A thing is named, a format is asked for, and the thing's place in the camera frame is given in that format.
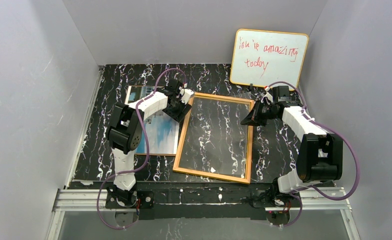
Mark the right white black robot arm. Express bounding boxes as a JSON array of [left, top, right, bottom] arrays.
[[240, 85, 343, 200]]

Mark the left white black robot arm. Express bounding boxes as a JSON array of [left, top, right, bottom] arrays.
[[106, 80, 195, 200]]

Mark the building and sky photo board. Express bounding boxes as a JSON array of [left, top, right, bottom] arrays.
[[125, 85, 180, 156]]

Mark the whiteboard with red writing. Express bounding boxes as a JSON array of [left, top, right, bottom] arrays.
[[229, 28, 309, 87]]

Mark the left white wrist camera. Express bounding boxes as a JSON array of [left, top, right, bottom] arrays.
[[179, 88, 195, 105]]

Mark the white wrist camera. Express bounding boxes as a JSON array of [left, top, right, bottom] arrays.
[[179, 88, 195, 105], [260, 86, 274, 105]]

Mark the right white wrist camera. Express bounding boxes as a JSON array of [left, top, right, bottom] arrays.
[[260, 86, 274, 105]]

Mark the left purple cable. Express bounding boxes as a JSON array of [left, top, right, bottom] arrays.
[[96, 68, 188, 231]]

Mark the purple cable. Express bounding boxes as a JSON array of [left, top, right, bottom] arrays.
[[96, 68, 188, 231], [263, 81, 361, 228]]

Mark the aluminium rail with black bases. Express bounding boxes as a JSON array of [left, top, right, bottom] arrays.
[[53, 181, 351, 220]]

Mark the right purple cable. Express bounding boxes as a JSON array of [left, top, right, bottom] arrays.
[[263, 81, 361, 228]]

